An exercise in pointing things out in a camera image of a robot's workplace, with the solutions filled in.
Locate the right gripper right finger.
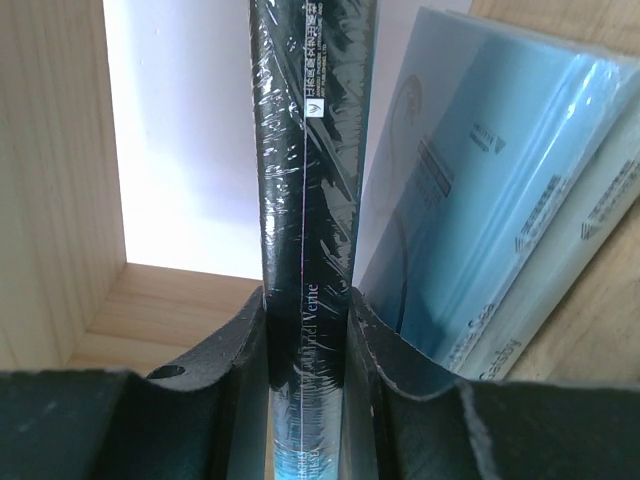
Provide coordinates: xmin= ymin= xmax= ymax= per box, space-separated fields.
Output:
xmin=343 ymin=292 xmax=639 ymax=479

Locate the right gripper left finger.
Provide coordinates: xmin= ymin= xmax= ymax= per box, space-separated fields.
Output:
xmin=1 ymin=290 xmax=269 ymax=479

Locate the light blue Gatsby book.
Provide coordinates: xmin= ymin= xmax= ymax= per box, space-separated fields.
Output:
xmin=355 ymin=7 xmax=639 ymax=371

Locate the pale green Great Gatsby book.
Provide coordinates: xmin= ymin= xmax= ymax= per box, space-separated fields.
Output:
xmin=451 ymin=99 xmax=639 ymax=380

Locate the wooden two-tier shelf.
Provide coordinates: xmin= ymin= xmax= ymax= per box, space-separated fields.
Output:
xmin=0 ymin=0 xmax=640 ymax=386

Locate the dark blue ocean book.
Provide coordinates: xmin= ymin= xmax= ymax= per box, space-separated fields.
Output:
xmin=249 ymin=1 xmax=378 ymax=479

